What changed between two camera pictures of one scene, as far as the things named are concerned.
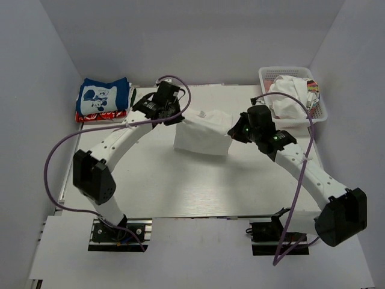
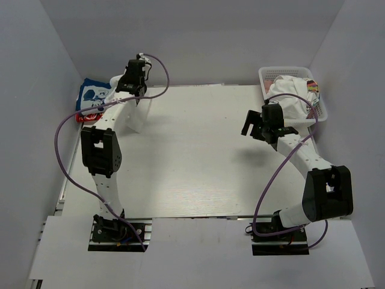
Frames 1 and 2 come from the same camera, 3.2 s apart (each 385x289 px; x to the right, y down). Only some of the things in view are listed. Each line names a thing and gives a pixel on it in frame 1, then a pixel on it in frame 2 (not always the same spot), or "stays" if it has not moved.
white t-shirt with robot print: [204, 132] to [129, 114]
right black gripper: [236, 132] to [254, 118]
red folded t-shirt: [80, 118] stays
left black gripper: [177, 120] to [124, 77]
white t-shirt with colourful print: [307, 91] stays
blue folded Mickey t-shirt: [94, 97] stays
